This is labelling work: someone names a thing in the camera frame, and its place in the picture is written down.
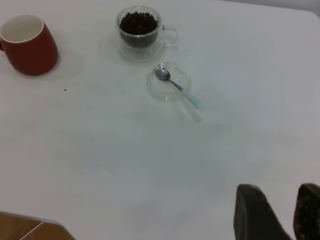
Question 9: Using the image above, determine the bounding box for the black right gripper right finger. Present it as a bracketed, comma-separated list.
[293, 183, 320, 240]

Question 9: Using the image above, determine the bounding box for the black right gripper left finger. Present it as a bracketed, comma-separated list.
[233, 184, 294, 240]

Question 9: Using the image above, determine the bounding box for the spoon with light blue handle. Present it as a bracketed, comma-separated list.
[155, 67, 204, 109]

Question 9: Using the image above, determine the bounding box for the red ceramic mug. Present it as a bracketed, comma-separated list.
[0, 14, 60, 77]

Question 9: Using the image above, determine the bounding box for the clear glass cup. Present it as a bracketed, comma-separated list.
[116, 6, 179, 51]

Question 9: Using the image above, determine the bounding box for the dark coffee beans pile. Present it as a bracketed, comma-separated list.
[119, 11, 159, 48]

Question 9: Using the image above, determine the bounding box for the small clear glass dish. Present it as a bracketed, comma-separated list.
[146, 62, 193, 102]

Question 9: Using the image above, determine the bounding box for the clear glass saucer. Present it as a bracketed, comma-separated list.
[117, 37, 165, 63]

